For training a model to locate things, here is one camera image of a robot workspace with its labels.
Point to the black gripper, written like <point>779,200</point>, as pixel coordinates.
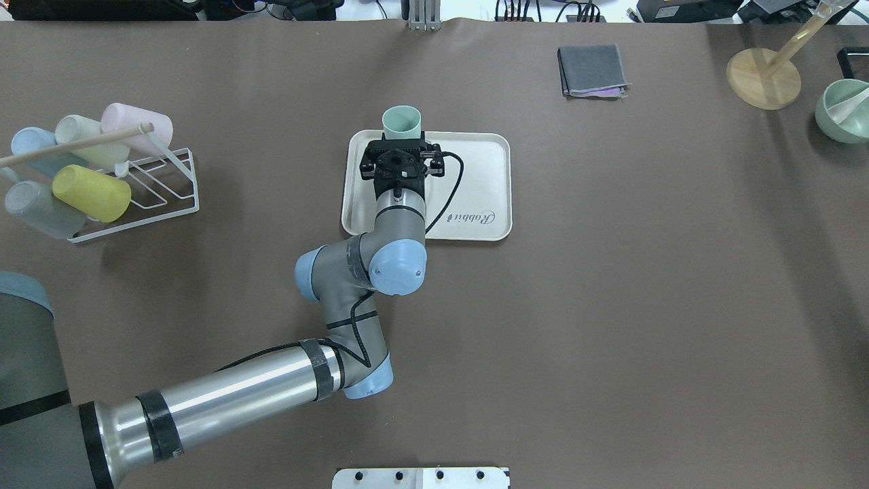
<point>368,161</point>

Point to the green plastic cup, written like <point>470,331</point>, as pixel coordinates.
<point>402,122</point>

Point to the cream rabbit tray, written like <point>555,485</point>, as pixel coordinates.
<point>472,202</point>

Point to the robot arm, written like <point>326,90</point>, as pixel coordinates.
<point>49,442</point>

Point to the pink plastic cup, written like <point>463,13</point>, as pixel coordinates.
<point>117,116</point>

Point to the yellow plastic cup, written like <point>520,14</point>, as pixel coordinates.
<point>98,195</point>

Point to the grey plastic cup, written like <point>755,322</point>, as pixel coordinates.
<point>34,204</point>

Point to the light blue plastic cup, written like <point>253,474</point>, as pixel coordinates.
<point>33,139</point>

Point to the wooden cup stand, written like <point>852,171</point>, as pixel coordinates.
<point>768,80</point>

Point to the folded grey cloth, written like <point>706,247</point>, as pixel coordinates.
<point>592,71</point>

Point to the white ceramic spoon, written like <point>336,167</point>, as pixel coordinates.
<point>840,112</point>

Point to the green bowl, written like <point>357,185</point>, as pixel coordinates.
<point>853,129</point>

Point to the aluminium frame post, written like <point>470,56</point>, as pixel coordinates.
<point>422,15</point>

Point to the white wire cup rack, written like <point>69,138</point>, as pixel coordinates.
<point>162,187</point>

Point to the wooden rack handle rod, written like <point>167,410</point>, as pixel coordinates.
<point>87,142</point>

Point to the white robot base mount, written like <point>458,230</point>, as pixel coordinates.
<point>422,477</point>

